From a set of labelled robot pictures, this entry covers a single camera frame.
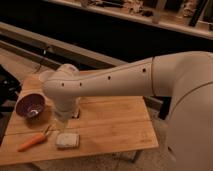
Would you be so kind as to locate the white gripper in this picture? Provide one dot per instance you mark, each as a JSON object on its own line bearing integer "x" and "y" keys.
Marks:
{"x": 62, "y": 117}

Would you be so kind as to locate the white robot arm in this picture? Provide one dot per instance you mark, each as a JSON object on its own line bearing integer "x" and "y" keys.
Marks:
{"x": 185, "y": 77}

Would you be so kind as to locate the maroon bowl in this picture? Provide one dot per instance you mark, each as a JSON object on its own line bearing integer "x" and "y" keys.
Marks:
{"x": 30, "y": 106}

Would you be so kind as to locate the white sponge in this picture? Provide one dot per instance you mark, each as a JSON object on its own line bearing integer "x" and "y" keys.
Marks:
{"x": 67, "y": 140}

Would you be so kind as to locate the white ceramic cup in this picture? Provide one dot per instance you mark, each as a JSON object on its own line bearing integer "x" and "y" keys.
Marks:
{"x": 45, "y": 75}

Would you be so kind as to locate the wooden table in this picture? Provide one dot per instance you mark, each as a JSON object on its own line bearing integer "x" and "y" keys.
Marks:
{"x": 105, "y": 125}

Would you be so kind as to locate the orange carrot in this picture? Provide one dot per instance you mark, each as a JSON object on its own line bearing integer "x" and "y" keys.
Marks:
{"x": 38, "y": 138}

